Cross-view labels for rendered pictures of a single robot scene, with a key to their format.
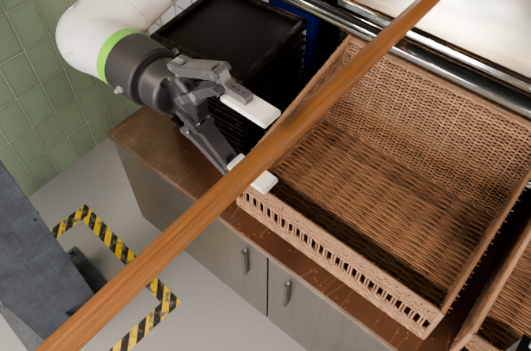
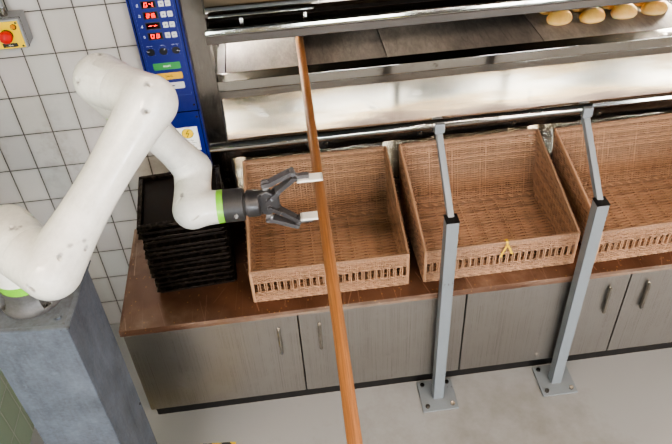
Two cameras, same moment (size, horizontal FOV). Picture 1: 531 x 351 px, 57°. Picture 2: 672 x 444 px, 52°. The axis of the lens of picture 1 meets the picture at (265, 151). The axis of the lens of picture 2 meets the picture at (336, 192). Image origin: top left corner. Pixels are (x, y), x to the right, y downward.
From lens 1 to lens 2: 1.40 m
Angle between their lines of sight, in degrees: 32
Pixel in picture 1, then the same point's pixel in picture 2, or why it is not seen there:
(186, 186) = (212, 317)
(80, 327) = (333, 268)
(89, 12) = (194, 193)
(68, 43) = (194, 213)
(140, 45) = (233, 191)
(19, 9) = not seen: outside the picture
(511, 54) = (341, 119)
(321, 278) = not seen: hidden behind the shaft
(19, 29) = not seen: outside the picture
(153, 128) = (149, 306)
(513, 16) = (331, 101)
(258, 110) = (315, 176)
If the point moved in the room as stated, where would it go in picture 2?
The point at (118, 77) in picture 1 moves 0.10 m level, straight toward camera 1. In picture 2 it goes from (235, 209) to (268, 218)
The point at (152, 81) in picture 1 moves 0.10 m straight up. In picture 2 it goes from (253, 200) to (248, 171)
